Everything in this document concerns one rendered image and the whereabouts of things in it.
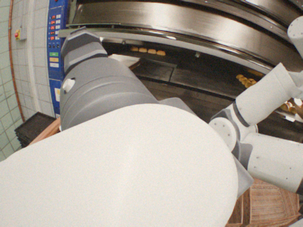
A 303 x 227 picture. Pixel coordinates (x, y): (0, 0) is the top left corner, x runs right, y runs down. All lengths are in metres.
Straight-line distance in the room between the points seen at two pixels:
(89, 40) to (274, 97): 0.30
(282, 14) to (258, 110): 0.74
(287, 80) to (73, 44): 0.32
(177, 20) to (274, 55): 0.55
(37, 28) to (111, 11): 0.64
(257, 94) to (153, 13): 0.63
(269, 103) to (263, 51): 0.59
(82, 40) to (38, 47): 1.09
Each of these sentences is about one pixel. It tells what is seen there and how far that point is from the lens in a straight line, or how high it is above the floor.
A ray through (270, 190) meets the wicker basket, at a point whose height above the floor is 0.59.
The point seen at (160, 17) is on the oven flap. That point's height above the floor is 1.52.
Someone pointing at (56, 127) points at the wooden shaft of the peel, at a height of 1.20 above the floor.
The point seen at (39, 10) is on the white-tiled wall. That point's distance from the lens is 1.28.
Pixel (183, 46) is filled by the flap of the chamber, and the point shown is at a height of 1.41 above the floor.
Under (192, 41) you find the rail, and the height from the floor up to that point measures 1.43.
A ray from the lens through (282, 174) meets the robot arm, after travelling 0.29.
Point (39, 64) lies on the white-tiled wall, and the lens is 1.30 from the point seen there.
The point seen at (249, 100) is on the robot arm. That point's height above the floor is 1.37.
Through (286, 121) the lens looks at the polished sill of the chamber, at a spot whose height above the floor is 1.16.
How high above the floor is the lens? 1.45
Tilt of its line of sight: 31 degrees down
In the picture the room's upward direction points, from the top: 9 degrees clockwise
